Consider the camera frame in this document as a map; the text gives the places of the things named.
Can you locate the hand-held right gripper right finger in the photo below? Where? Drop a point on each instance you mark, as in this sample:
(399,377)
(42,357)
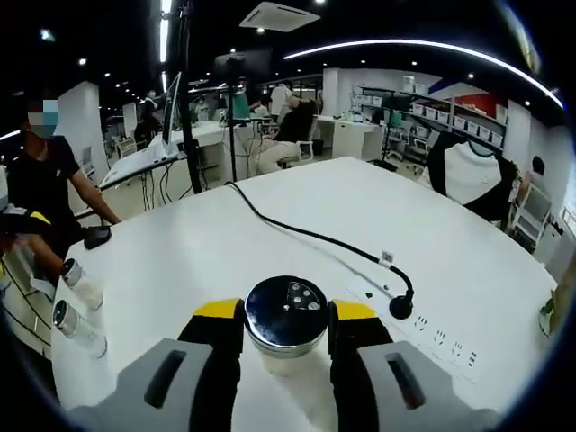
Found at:
(382,391)

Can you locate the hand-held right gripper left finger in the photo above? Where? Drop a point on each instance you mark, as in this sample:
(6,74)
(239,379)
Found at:
(180,387)

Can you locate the short beige seasoning bottle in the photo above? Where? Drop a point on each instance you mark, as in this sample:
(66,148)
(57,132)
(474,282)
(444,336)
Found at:
(83,288)

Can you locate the short white seasoning bottle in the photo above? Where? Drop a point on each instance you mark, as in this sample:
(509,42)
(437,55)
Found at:
(78,330)

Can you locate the tall cream seasoning bottle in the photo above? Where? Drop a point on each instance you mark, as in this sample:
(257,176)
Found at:
(285,324)

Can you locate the black oval object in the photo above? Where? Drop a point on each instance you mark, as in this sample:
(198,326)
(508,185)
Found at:
(96,237)

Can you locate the white table socket panel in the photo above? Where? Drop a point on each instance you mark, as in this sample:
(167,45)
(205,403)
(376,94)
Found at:
(450,348)

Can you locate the white standing side table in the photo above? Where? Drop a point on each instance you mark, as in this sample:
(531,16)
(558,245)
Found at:
(126,168)

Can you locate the open laptop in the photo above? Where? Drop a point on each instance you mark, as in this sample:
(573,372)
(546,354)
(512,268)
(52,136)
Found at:
(170,117)

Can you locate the black tripod pole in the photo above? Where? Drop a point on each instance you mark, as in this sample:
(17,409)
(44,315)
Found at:
(191,135)

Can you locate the green potted plant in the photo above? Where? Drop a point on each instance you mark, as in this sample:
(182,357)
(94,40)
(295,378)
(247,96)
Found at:
(549,315)

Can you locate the chair with white black shirt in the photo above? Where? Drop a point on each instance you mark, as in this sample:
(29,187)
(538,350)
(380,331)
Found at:
(468,175)

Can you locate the white office chair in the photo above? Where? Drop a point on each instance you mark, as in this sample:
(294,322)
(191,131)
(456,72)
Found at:
(308,144)
(535,211)

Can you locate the white office desk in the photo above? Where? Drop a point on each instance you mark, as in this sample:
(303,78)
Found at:
(346,135)

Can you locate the black overhead monitor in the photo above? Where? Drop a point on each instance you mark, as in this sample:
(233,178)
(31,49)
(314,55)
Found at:
(245,67)

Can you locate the shelf of white storage bins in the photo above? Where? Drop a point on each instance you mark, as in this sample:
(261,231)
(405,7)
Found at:
(468,121)

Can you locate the ceiling air conditioner vent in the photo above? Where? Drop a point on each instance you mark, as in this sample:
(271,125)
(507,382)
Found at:
(279,15)

